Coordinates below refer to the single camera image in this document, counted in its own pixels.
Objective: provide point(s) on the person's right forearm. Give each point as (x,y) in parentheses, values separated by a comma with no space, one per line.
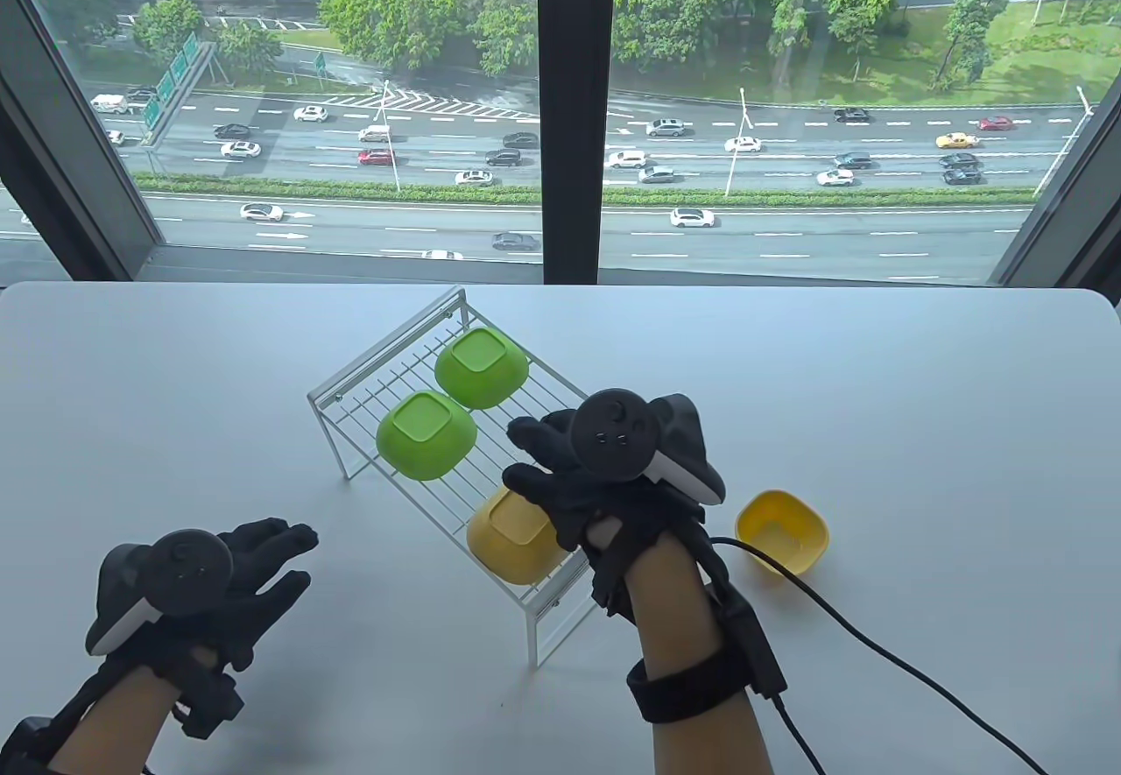
(674,617)

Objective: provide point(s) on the black window frame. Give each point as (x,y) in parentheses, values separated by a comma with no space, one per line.
(578,109)

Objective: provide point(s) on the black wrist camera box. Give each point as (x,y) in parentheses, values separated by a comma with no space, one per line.
(26,749)
(753,644)

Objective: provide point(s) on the person's left forearm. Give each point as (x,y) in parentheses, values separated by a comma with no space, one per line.
(109,722)

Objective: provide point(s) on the green small dish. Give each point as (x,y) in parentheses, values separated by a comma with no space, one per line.
(482,368)
(425,433)

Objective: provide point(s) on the person's left hand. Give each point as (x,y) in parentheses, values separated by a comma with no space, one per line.
(271,547)

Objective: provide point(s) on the yellow small dish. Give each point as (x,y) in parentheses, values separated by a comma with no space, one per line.
(788,521)
(512,538)

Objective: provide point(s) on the person's right hand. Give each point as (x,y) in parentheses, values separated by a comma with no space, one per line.
(569,503)

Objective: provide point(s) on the black round tracking controller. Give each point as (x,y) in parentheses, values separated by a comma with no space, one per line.
(188,569)
(613,433)

